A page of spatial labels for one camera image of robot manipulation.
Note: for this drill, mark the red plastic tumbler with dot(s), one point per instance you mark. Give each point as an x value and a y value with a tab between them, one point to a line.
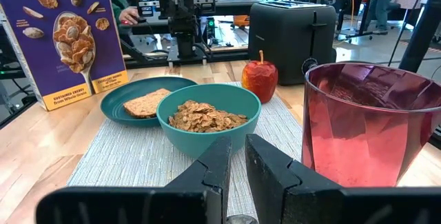
361	141

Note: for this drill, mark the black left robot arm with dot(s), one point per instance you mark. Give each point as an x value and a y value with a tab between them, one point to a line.
186	41

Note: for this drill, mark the grey woven placemat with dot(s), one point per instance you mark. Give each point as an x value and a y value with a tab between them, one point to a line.
131	155

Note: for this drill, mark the purple yellow cereal box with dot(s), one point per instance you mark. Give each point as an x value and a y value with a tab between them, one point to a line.
44	62

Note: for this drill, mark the black two-slot toaster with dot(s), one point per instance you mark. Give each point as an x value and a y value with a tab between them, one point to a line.
286	41

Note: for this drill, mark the red apple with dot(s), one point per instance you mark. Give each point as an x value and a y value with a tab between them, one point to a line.
260	79

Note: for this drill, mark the dark teal plate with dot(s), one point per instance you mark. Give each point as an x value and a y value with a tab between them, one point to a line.
117	101

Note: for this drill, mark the brown toast slice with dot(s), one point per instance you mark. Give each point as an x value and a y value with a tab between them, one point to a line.
146	104

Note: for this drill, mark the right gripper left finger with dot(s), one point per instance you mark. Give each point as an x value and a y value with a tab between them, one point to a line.
193	200

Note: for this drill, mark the teal bowl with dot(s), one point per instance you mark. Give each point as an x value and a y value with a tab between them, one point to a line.
206	144

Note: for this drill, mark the black desk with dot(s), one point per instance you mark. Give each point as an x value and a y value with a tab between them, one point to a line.
234	5

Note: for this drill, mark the cereal flakes heap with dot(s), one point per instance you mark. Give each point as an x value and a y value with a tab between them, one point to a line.
206	117

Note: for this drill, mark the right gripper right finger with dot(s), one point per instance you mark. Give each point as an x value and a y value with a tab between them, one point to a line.
286	196

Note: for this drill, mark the black aluminium frame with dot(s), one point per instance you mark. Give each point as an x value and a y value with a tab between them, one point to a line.
220	56

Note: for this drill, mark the person's hand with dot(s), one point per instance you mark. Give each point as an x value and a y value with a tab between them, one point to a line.
129	14

